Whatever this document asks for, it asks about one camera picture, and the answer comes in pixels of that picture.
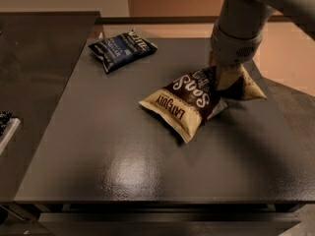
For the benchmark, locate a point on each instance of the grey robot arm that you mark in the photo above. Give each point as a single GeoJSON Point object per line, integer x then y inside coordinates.
{"type": "Point", "coordinates": [300, 12]}

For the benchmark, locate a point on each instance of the brown Late July chip bag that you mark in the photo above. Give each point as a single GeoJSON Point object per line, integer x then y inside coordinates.
{"type": "Point", "coordinates": [190, 101]}

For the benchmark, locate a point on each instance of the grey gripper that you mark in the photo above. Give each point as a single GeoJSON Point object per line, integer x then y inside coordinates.
{"type": "Point", "coordinates": [231, 52]}

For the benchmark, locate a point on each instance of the dark side counter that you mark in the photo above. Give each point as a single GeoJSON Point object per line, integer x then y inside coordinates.
{"type": "Point", "coordinates": [38, 52]}

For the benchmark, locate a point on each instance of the blue Kettle chip bag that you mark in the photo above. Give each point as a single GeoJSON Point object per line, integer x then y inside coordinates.
{"type": "Point", "coordinates": [121, 50]}

